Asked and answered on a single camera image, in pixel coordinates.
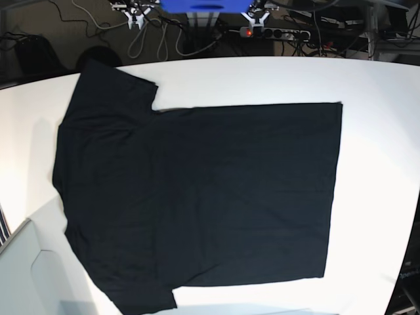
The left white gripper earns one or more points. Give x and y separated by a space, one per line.
256 17

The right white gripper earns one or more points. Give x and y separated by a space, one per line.
136 16

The black T-shirt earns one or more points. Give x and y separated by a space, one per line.
199 197

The black power strip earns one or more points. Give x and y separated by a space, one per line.
278 34

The blue plastic box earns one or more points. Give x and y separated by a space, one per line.
184 6

